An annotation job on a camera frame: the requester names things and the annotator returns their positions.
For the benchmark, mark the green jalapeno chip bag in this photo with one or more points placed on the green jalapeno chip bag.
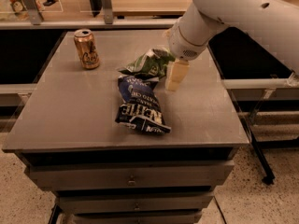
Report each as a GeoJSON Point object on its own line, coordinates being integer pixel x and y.
{"type": "Point", "coordinates": [151, 64]}

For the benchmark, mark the small black object on counter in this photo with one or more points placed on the small black object on counter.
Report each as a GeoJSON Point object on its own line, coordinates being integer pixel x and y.
{"type": "Point", "coordinates": [49, 3]}

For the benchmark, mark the orange soda can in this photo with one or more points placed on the orange soda can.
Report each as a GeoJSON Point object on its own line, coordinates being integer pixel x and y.
{"type": "Point", "coordinates": [85, 44]}

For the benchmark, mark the bottom grey drawer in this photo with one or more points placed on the bottom grey drawer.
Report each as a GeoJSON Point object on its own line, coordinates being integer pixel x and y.
{"type": "Point", "coordinates": [172, 217]}

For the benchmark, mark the grey drawer cabinet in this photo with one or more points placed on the grey drawer cabinet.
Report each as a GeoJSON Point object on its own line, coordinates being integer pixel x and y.
{"type": "Point", "coordinates": [70, 117]}

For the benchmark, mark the black metal floor stand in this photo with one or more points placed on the black metal floor stand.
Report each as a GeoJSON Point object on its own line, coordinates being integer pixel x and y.
{"type": "Point", "coordinates": [269, 176]}

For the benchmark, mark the middle grey drawer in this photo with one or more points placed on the middle grey drawer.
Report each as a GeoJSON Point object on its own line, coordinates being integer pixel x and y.
{"type": "Point", "coordinates": [135, 202]}

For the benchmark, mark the grey drawer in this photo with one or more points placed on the grey drawer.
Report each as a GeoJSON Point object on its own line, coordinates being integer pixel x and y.
{"type": "Point", "coordinates": [129, 176]}
{"type": "Point", "coordinates": [135, 202]}
{"type": "Point", "coordinates": [172, 217]}

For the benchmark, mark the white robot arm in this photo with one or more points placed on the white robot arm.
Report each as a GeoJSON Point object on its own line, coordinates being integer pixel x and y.
{"type": "Point", "coordinates": [273, 24]}

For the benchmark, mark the top grey drawer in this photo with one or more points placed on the top grey drawer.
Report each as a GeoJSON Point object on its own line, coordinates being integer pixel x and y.
{"type": "Point", "coordinates": [129, 176]}

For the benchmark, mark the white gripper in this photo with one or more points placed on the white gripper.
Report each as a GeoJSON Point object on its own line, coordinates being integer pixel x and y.
{"type": "Point", "coordinates": [181, 43]}

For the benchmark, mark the blue kettle chip bag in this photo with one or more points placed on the blue kettle chip bag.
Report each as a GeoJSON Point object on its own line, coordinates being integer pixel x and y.
{"type": "Point", "coordinates": [140, 110]}

